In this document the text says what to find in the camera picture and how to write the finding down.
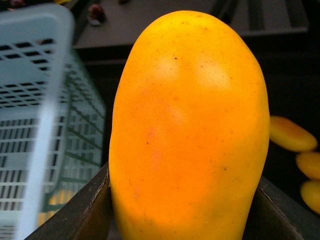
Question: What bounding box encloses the yellow mango on shelf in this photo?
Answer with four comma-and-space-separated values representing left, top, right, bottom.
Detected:
269, 115, 318, 153

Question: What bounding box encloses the light teal plastic basket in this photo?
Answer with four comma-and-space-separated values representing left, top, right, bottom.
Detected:
0, 3, 106, 240

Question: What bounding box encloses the yellow mango lower shelf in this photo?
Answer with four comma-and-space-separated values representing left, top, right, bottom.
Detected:
300, 180, 320, 214

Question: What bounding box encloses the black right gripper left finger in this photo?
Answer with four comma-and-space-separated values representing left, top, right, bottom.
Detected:
26, 164, 112, 240

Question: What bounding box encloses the large yellow mango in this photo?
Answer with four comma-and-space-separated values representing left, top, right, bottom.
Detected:
108, 10, 271, 240

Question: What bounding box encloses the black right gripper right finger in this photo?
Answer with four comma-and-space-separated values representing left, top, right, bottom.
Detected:
243, 176, 320, 240

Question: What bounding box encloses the yellow mango middle shelf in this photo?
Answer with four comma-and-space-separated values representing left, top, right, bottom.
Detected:
295, 151, 320, 180

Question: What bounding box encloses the red apple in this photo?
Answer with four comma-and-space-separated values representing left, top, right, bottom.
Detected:
88, 3, 105, 21

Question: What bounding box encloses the yellow mango shelf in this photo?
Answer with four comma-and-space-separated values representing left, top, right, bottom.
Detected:
295, 151, 320, 180
300, 180, 320, 214

